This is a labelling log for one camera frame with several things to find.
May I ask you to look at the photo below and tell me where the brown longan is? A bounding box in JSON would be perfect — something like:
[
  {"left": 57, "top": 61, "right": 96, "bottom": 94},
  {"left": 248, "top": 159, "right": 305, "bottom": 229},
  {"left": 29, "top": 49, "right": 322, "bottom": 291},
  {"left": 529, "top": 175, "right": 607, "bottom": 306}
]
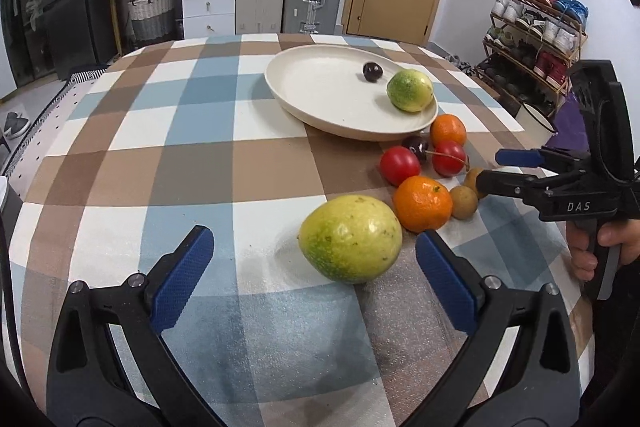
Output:
[
  {"left": 450, "top": 185, "right": 478, "bottom": 220},
  {"left": 464, "top": 167, "right": 486, "bottom": 199}
]

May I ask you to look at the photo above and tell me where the red tomato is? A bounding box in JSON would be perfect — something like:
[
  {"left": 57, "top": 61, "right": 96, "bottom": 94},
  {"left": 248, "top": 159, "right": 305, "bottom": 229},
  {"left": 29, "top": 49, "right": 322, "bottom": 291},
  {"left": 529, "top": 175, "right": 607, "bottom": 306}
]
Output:
[
  {"left": 378, "top": 145, "right": 421, "bottom": 186},
  {"left": 432, "top": 141, "right": 468, "bottom": 178}
]

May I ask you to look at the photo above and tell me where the orange mandarin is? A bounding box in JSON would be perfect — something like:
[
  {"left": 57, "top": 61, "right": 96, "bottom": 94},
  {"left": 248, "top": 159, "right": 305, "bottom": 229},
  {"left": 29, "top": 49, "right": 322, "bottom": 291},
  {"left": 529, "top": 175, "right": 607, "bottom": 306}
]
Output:
[
  {"left": 393, "top": 176, "right": 454, "bottom": 234},
  {"left": 430, "top": 114, "right": 468, "bottom": 146}
]

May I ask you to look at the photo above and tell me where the dark cherry with stem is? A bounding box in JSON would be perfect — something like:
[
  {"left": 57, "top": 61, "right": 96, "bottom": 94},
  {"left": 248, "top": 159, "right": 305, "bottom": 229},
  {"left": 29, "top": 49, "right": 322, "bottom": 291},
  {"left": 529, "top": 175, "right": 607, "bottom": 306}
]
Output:
[{"left": 400, "top": 134, "right": 471, "bottom": 170}]

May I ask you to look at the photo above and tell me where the large yellow-green guava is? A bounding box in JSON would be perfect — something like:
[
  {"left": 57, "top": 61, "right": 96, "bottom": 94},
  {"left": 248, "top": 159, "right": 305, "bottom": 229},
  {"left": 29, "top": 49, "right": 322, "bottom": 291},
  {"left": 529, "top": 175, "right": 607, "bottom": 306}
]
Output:
[{"left": 297, "top": 194, "right": 402, "bottom": 284}]

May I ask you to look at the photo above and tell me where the right hand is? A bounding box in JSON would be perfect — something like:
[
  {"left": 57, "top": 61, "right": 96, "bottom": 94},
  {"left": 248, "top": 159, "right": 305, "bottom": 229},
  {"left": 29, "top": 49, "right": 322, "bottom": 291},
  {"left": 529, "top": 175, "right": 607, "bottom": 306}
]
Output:
[{"left": 566, "top": 220, "right": 640, "bottom": 282}]

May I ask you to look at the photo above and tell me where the white bucket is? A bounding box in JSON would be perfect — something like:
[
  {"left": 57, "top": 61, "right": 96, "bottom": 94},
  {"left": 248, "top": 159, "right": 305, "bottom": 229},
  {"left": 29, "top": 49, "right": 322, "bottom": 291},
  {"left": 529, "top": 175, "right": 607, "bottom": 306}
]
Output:
[{"left": 515, "top": 103, "right": 556, "bottom": 146}]

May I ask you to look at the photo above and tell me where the purple bag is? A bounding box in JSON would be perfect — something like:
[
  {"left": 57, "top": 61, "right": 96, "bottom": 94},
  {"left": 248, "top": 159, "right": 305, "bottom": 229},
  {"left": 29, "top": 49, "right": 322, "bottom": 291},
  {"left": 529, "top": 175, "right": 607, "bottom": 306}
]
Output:
[{"left": 547, "top": 92, "right": 589, "bottom": 152}]

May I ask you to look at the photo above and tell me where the wooden shoe rack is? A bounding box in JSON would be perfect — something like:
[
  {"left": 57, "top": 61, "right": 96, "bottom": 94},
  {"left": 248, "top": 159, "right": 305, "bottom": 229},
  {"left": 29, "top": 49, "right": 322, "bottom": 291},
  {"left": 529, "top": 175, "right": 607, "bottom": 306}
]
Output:
[{"left": 475, "top": 0, "right": 589, "bottom": 118}]

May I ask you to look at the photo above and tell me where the green guava on plate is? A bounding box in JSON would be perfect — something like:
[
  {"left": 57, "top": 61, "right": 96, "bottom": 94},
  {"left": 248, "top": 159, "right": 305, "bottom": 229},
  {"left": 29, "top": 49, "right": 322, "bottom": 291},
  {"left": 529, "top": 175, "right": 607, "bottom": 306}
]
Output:
[{"left": 386, "top": 69, "right": 434, "bottom": 113}]

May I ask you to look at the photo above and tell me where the dark cherry on plate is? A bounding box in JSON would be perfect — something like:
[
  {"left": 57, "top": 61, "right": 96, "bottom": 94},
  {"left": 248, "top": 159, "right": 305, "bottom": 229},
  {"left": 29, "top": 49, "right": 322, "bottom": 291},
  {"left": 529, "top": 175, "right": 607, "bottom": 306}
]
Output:
[{"left": 362, "top": 62, "right": 384, "bottom": 83}]

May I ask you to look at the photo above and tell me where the cream round plate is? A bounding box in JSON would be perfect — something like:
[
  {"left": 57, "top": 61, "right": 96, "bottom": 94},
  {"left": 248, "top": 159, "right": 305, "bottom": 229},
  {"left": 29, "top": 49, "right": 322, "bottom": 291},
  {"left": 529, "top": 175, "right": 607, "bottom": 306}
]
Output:
[{"left": 264, "top": 44, "right": 438, "bottom": 142}]

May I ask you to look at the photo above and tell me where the checkered tablecloth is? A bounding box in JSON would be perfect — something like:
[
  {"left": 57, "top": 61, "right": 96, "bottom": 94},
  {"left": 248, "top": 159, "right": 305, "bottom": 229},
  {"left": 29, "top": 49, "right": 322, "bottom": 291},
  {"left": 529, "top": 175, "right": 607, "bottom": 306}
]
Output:
[{"left": 0, "top": 32, "right": 597, "bottom": 427}]

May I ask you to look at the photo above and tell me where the woven laundry basket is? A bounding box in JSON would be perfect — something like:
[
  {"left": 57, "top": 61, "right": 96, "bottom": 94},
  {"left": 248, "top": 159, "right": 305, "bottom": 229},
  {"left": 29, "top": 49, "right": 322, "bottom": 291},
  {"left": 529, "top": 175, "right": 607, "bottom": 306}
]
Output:
[{"left": 128, "top": 0, "right": 176, "bottom": 46}]

